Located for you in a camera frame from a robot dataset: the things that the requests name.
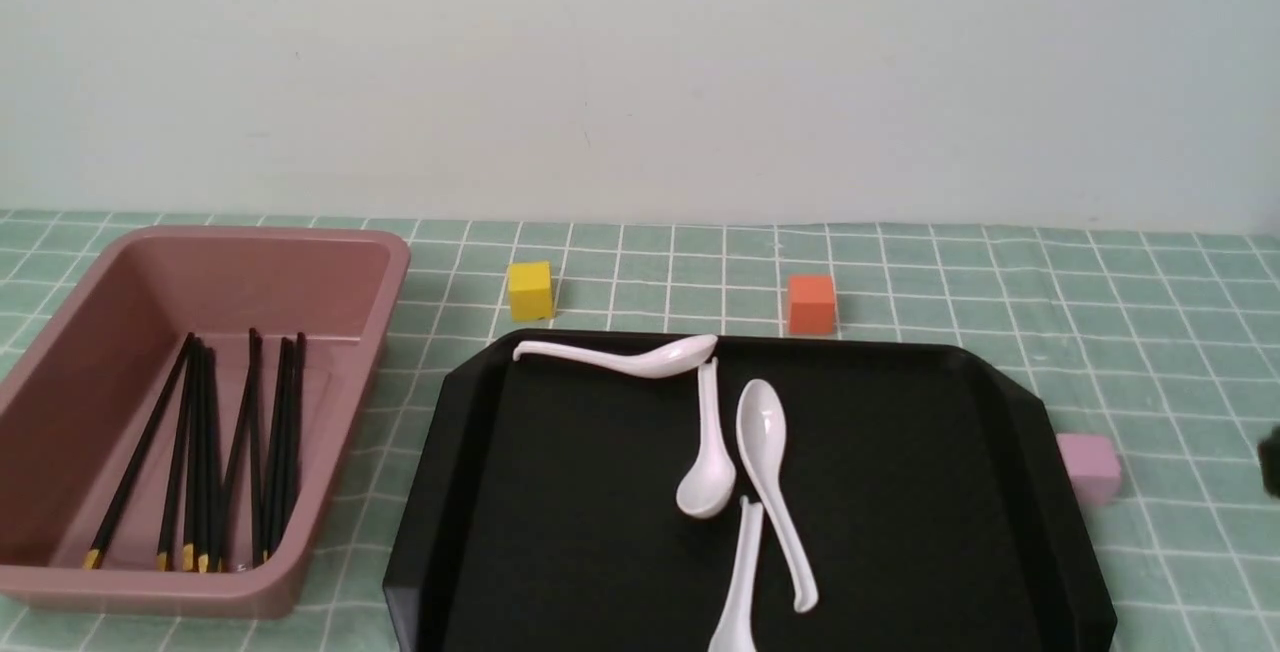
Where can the black gripper at right edge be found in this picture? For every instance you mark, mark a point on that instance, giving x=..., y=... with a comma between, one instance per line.
x=1268, y=456

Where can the pink cube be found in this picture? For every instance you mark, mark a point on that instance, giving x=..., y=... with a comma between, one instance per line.
x=1094, y=468

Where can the white spoon top horizontal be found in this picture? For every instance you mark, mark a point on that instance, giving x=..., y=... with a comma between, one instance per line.
x=676, y=357

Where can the black chopstick right pair left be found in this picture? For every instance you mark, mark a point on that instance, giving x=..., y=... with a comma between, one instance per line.
x=274, y=487

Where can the yellow cube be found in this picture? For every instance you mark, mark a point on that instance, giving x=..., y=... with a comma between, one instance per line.
x=530, y=291

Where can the white spoon centre bowl up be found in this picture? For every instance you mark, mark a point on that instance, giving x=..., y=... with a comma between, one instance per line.
x=761, y=431

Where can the white spoon bottom edge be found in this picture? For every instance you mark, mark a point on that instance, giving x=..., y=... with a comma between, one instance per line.
x=734, y=630

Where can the black chopstick leftmost slanted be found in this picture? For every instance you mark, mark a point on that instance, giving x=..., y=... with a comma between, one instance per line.
x=110, y=521

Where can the black chopstick pair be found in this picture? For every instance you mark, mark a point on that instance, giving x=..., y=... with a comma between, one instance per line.
x=291, y=445
x=274, y=487

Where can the pink plastic bin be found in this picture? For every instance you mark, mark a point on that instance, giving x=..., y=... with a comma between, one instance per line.
x=78, y=400

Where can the black plastic tray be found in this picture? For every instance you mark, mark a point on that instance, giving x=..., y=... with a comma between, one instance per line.
x=927, y=487

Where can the green checkered tablecloth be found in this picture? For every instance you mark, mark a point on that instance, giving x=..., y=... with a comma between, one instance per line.
x=1168, y=343

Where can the orange cube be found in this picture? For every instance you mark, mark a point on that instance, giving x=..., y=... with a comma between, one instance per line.
x=811, y=305

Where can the white spoon centre bowl down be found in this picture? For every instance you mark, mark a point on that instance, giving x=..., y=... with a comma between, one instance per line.
x=707, y=486

